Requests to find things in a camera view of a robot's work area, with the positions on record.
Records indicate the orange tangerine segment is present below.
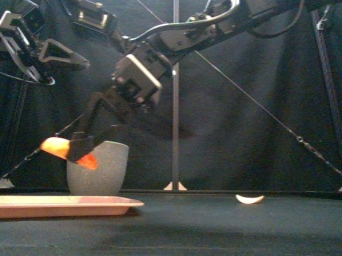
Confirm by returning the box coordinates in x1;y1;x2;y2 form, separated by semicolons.
39;136;100;171

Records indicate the pink rectangular plate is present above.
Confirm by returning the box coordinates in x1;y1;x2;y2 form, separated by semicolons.
0;195;146;220

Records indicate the gray cup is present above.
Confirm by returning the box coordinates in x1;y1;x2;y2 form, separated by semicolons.
65;140;131;196

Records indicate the small white slice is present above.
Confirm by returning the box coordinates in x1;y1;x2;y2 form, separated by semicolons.
235;194;266;205

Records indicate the thin left arm cable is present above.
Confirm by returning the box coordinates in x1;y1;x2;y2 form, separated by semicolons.
0;69;57;87

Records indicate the thin diagonal brace wire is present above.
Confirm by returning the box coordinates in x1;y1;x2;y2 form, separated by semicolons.
0;112;87;180
135;0;342;177

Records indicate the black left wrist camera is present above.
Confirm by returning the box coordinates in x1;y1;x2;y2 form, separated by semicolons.
11;0;48;34

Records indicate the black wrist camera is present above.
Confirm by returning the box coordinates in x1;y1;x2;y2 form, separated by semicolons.
65;0;132;51
11;0;48;34

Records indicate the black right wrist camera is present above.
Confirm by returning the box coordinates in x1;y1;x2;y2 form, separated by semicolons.
65;0;132;51

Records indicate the thin vertical frame pole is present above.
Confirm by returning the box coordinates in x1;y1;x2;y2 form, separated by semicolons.
171;0;182;192

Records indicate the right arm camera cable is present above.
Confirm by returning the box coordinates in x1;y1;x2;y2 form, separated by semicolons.
128;0;243;44

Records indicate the pale pole base bracket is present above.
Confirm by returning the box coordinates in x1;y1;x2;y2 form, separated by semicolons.
163;181;188;192

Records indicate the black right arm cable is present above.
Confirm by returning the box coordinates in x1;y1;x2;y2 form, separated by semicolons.
246;0;307;39

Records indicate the black frame post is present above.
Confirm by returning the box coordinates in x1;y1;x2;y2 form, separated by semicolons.
310;4;342;148

